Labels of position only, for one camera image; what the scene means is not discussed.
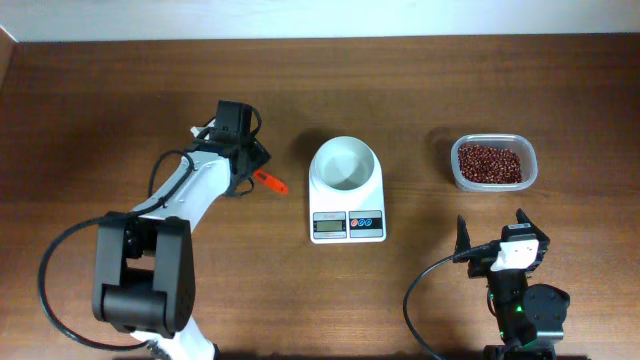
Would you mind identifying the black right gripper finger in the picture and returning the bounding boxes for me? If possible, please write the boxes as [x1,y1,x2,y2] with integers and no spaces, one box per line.
[516,208,534,231]
[453,215,471,261]

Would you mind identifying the red plastic scoop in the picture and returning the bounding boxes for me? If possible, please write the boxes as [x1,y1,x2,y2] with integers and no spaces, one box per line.
[254,170,289,195]

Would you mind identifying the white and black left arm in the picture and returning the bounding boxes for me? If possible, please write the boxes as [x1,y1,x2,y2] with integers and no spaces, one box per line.
[92,101,270,359]

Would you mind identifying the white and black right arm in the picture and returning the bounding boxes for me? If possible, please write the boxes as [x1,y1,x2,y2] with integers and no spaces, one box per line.
[453,209,570,360]

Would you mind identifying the white bowl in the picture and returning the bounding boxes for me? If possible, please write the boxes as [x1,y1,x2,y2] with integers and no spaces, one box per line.
[310,136,375,191]

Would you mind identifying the white digital kitchen scale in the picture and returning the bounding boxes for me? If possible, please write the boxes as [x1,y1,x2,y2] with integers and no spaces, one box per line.
[309,147,387,244]

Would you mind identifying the red adzuki beans in container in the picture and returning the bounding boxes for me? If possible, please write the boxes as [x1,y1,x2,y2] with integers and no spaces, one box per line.
[457,145,523,184]

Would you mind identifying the clear plastic container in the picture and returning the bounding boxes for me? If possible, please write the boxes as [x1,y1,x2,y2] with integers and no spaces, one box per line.
[450,134,539,192]

